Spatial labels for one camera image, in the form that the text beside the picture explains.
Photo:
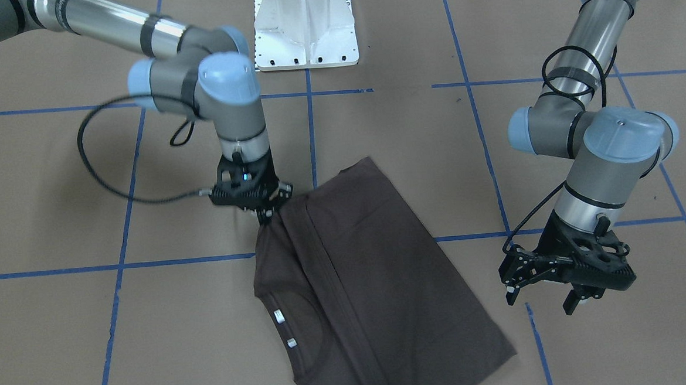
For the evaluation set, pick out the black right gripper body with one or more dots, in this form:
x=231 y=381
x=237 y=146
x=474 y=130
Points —
x=265 y=213

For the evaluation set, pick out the dark brown t-shirt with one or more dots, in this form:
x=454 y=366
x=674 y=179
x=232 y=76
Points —
x=361 y=294

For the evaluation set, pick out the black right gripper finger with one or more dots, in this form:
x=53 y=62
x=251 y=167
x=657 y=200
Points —
x=264 y=215

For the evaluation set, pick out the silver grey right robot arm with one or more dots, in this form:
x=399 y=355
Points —
x=200 y=74

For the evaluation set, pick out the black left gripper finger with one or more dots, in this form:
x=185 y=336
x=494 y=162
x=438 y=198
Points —
x=572 y=301
x=512 y=292

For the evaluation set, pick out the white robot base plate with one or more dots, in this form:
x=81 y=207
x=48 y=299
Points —
x=304 y=34

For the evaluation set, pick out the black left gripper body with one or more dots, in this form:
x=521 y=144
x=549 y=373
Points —
x=552 y=235

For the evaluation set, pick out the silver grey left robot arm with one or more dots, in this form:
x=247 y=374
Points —
x=611 y=149

